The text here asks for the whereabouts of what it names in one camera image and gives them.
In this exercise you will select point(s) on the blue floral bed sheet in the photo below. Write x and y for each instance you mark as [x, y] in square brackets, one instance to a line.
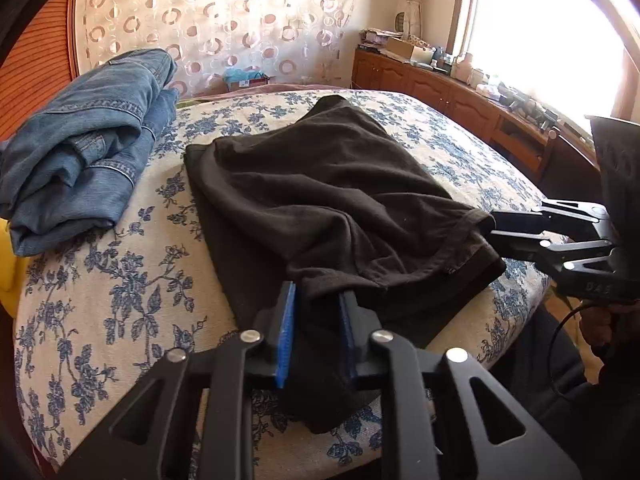
[125, 310]

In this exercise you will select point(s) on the brown slatted wooden wardrobe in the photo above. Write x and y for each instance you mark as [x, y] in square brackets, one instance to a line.
[35, 85]

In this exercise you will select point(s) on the black pants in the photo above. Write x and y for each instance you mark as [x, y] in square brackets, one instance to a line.
[310, 200]

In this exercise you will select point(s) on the yellow plush toy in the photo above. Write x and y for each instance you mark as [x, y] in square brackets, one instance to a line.
[7, 270]

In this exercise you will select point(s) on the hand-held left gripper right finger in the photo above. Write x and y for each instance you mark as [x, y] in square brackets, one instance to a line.
[348, 332]

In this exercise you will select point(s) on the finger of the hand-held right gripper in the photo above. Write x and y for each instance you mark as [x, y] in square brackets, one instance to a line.
[520, 222]
[525, 250]

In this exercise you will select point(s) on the open tan cardboard box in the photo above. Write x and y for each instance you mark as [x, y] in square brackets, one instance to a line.
[407, 51]

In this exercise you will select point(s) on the beige window curtain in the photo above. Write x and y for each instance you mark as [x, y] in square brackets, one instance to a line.
[415, 0]

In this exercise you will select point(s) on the wooden framed window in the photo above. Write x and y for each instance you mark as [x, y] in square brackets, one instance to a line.
[550, 25]

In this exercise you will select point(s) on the person's dark clothed leg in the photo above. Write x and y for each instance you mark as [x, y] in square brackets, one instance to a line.
[550, 435]

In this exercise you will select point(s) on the long wooden cabinet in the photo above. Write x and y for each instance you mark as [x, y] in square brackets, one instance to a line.
[450, 95]

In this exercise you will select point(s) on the white jar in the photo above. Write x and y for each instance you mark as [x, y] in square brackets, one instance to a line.
[463, 67]

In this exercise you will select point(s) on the black tools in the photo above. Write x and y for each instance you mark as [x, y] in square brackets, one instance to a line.
[530, 107]

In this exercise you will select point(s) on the small printed cardboard box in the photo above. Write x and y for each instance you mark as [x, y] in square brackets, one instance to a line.
[257, 85]

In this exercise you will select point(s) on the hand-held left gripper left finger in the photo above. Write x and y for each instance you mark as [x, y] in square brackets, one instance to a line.
[285, 335]

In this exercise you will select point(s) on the blue plastic bag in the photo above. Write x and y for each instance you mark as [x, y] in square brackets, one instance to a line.
[240, 74]

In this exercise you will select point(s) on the sheer circle-patterned curtain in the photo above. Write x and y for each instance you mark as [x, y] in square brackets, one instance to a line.
[200, 10]

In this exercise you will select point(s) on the stack of papers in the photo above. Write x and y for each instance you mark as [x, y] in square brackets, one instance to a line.
[377, 39]

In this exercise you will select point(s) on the colourful flower blanket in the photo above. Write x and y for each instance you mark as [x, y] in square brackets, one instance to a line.
[250, 91]

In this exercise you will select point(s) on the folded blue jeans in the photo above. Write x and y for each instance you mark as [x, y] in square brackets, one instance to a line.
[85, 150]

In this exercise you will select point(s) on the person's right hand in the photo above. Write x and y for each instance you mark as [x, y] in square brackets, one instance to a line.
[600, 327]

